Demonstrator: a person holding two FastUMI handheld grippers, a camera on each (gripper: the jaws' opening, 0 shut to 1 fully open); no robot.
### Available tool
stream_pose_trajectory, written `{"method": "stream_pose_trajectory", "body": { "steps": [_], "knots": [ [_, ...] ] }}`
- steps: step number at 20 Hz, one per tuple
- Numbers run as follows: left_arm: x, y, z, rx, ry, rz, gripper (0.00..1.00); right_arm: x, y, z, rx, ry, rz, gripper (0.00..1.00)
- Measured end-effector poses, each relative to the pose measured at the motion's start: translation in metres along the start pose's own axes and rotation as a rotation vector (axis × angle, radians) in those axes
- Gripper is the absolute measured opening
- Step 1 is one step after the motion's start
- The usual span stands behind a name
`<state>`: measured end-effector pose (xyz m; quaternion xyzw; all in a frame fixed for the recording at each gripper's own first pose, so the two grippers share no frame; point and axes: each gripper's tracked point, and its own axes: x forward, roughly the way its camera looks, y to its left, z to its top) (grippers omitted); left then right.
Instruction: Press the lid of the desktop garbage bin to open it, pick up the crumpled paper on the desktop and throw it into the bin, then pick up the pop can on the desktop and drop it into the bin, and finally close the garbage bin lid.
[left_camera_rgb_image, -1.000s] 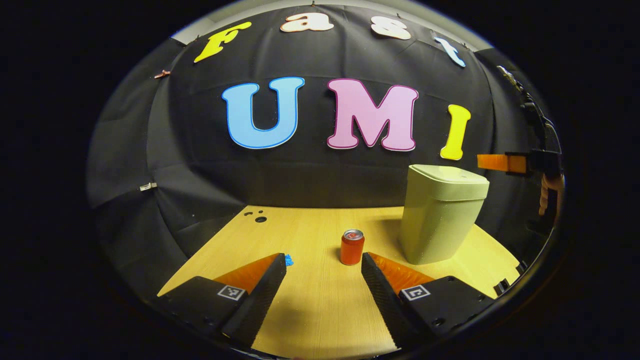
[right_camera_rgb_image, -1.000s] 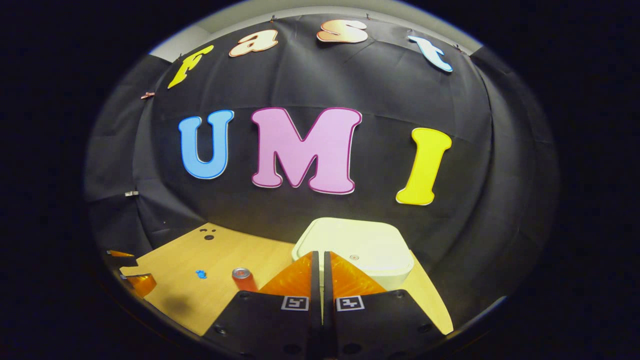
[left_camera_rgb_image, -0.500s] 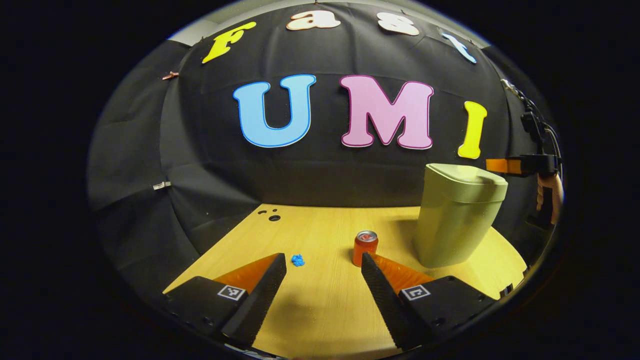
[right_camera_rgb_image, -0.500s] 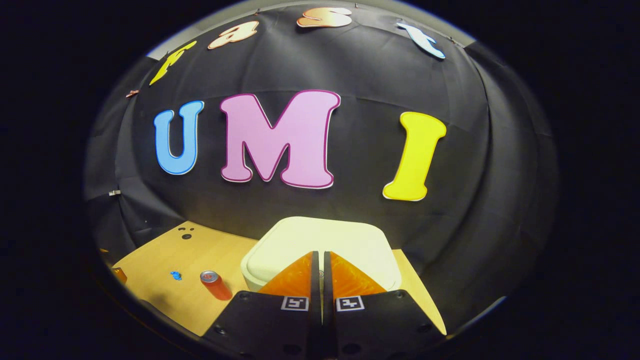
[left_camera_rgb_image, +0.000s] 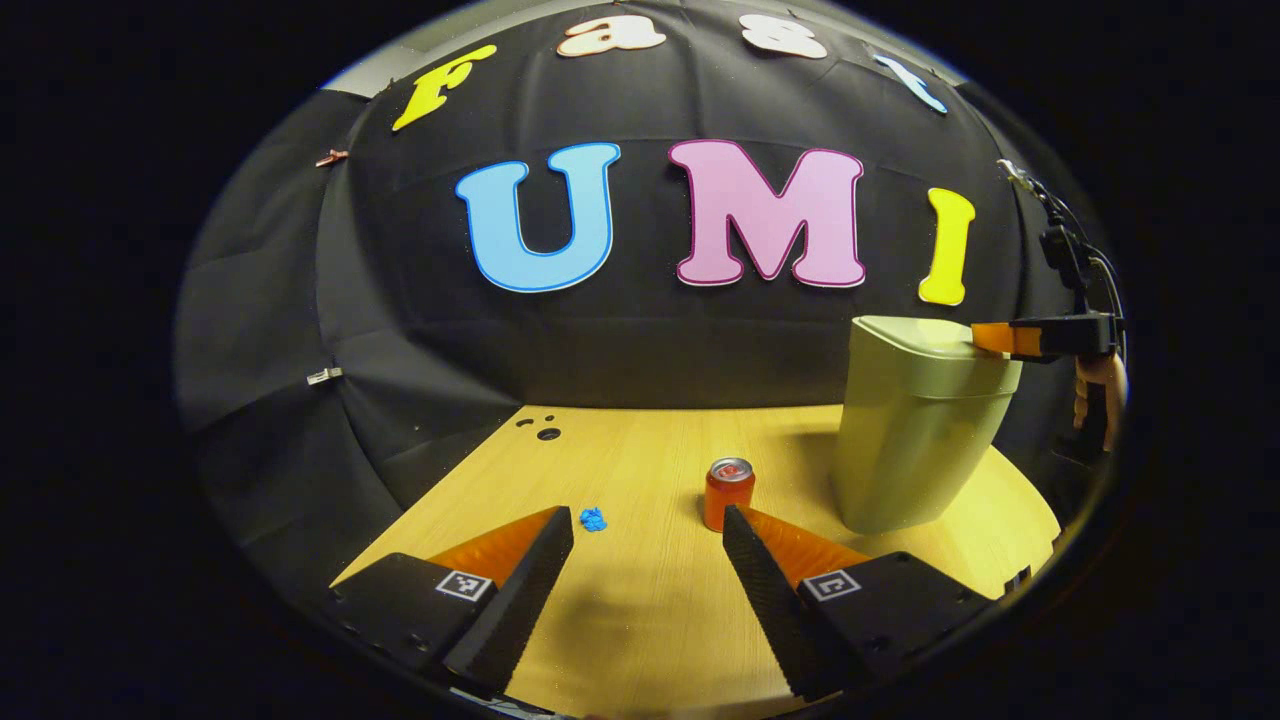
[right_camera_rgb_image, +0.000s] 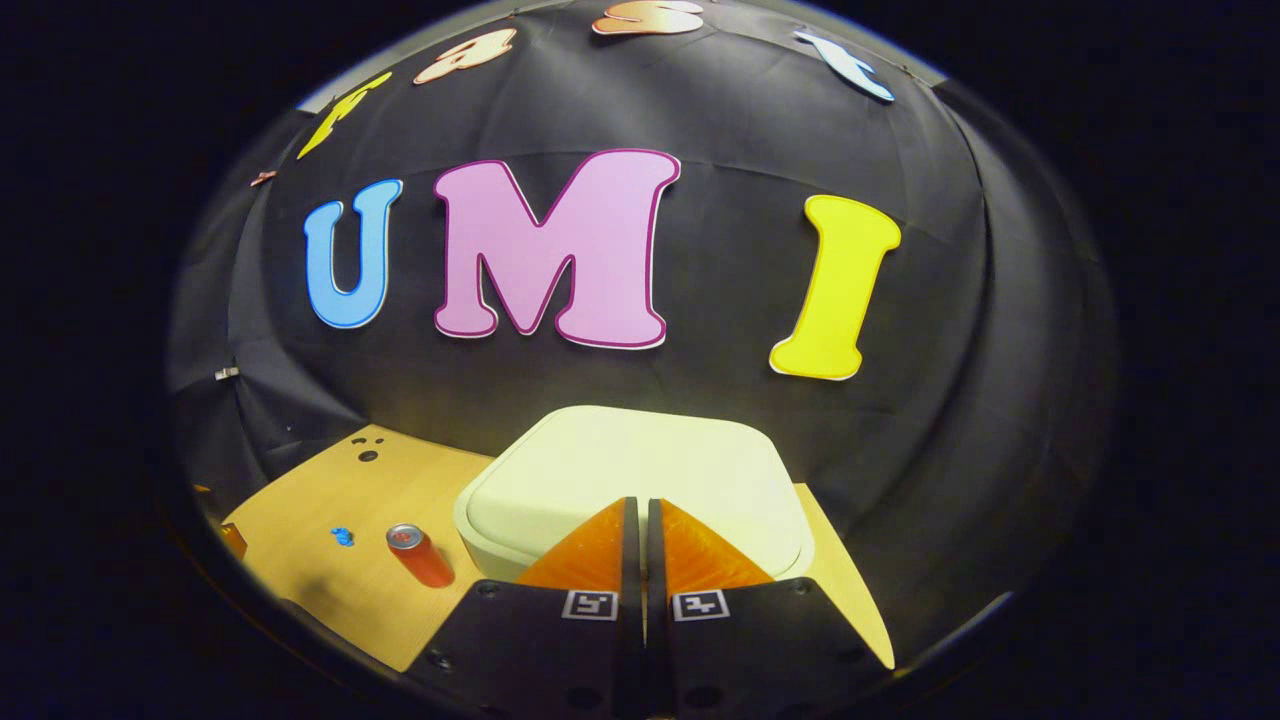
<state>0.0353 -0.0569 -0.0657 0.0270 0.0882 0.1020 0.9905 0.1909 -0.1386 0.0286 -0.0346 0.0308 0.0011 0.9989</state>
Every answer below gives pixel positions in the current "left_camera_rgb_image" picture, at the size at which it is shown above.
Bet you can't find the wooden desktop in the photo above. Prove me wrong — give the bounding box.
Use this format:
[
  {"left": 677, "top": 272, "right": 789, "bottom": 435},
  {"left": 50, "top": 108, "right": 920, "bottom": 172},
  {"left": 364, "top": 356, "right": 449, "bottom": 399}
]
[{"left": 330, "top": 403, "right": 1061, "bottom": 720}]

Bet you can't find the orange pop can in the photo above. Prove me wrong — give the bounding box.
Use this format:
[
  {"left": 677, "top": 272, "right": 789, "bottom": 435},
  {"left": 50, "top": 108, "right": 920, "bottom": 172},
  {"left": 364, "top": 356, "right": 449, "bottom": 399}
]
[{"left": 703, "top": 457, "right": 757, "bottom": 533}]

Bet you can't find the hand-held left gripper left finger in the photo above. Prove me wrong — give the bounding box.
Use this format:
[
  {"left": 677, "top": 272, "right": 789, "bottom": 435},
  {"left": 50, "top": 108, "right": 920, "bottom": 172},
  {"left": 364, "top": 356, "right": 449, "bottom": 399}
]
[{"left": 325, "top": 505, "right": 576, "bottom": 701}]

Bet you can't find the pale green desktop garbage bin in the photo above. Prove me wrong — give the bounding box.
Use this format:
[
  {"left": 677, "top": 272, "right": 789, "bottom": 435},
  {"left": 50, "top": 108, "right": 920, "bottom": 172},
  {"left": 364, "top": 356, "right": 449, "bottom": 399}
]
[{"left": 830, "top": 315, "right": 1024, "bottom": 536}]

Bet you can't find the black backdrop cloth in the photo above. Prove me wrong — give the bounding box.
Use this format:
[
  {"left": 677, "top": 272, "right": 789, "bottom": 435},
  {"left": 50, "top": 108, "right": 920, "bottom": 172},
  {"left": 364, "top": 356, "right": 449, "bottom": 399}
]
[{"left": 175, "top": 0, "right": 1126, "bottom": 601}]

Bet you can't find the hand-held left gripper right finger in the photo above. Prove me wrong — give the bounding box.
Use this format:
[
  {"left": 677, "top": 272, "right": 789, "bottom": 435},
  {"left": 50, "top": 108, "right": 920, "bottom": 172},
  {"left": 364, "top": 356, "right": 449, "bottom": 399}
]
[{"left": 722, "top": 504, "right": 1001, "bottom": 701}]

